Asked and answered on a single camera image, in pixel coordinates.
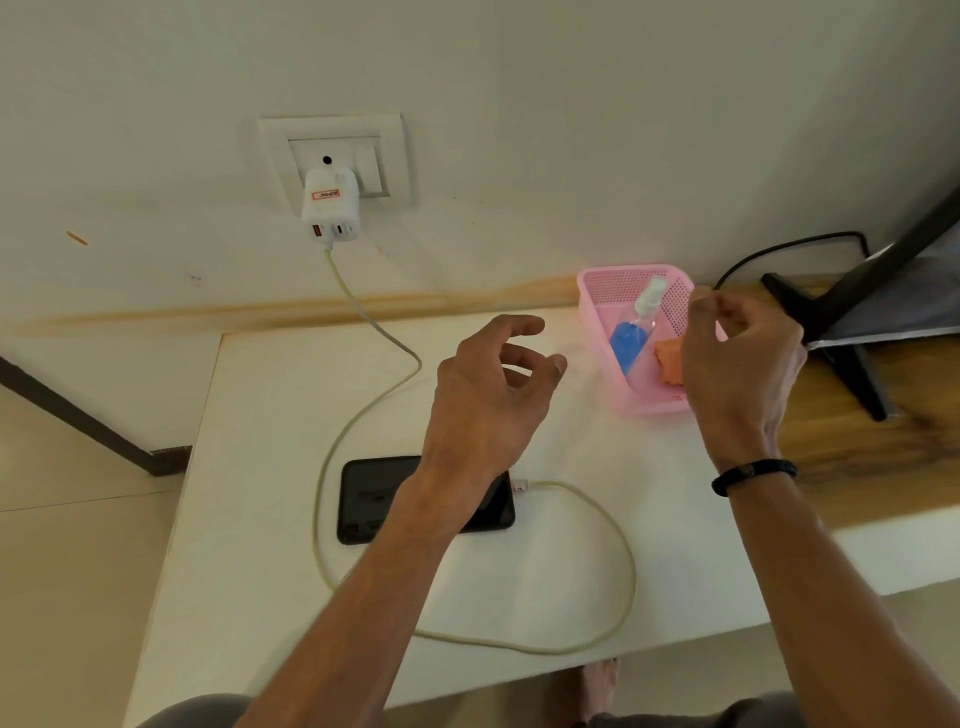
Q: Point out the person's left hand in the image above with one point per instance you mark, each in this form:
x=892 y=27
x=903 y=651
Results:
x=472 y=405

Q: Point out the person's right hand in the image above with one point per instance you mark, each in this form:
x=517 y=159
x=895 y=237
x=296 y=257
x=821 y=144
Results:
x=742 y=375

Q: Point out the person's left thumb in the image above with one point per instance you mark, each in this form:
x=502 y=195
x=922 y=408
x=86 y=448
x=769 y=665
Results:
x=551 y=382

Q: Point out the person's right fingers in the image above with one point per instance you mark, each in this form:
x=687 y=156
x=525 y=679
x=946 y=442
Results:
x=720 y=307

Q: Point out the person's right forearm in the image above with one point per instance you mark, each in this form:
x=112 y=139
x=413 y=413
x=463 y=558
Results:
x=825 y=600

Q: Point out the person's left forearm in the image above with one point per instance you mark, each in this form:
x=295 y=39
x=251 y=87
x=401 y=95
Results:
x=375 y=600

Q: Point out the orange cloth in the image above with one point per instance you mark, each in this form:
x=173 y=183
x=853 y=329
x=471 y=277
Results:
x=667 y=361

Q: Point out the blue liquid spray bottle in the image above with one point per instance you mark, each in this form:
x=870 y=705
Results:
x=626 y=346

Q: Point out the pink plastic basket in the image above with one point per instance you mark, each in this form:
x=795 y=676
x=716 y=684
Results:
x=600 y=300

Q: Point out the black monitor stand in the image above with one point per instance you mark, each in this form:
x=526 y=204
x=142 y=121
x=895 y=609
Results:
x=847 y=352

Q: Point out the black wristband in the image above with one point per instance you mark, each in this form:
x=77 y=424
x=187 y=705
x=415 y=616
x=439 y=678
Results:
x=750 y=472

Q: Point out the grey flat screen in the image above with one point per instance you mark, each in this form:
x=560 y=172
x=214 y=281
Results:
x=907 y=296

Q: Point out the black smartphone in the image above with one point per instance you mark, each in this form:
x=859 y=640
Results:
x=367 y=502

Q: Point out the white charger adapter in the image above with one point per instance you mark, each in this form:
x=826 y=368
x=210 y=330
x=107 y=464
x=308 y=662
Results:
x=330 y=210

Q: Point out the person's grey shorts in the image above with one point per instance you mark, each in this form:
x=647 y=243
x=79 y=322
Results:
x=750 y=712

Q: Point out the dark floor skirting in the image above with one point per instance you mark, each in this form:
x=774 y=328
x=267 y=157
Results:
x=90 y=420

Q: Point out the wooden wall trim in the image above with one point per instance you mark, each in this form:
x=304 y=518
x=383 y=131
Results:
x=300 y=309

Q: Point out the white wall socket plate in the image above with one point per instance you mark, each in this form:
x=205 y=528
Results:
x=386 y=139

